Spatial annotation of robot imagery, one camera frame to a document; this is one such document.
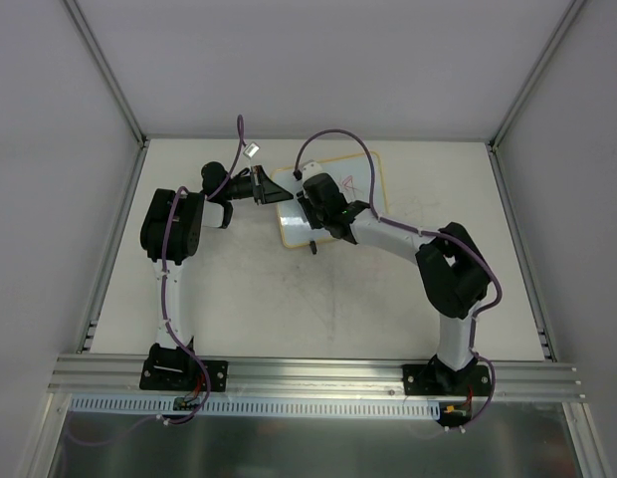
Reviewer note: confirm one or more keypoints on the white slotted cable duct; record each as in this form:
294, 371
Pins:
223, 405

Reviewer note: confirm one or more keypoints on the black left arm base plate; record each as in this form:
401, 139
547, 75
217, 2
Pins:
175, 370

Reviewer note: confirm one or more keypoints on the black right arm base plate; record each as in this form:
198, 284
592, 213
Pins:
435, 379

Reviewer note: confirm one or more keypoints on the grey left wall post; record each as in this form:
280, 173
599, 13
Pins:
88, 37

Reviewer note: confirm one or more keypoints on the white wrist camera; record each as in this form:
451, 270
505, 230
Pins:
251, 150
310, 169

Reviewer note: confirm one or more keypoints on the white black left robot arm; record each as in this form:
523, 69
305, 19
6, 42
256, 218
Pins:
170, 235

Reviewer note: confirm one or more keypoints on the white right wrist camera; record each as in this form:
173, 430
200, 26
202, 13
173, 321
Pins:
310, 169

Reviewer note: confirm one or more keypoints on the grey corner wall post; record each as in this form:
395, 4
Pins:
538, 68

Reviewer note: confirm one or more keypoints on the yellow framed whiteboard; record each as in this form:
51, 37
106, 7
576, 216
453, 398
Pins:
352, 176

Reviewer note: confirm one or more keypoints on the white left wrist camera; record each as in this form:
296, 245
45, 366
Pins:
251, 150

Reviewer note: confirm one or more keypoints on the aluminium front rail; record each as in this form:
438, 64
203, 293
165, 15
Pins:
540, 381

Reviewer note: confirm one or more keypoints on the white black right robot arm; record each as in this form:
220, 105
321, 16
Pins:
452, 271

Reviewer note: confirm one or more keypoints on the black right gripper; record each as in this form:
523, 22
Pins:
307, 212

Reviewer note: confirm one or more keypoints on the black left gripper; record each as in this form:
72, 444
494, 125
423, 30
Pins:
259, 184

